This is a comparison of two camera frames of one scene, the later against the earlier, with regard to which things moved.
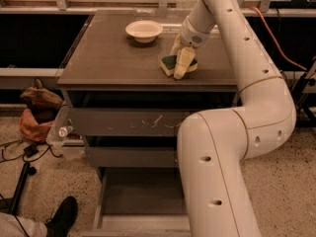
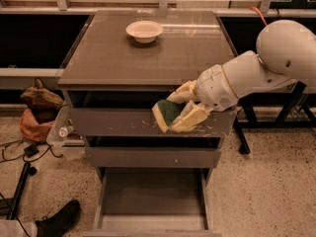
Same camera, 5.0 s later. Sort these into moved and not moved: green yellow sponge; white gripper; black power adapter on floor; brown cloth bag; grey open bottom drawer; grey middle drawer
Moved: green yellow sponge; white gripper
Not moved: brown cloth bag; grey open bottom drawer; black power adapter on floor; grey middle drawer
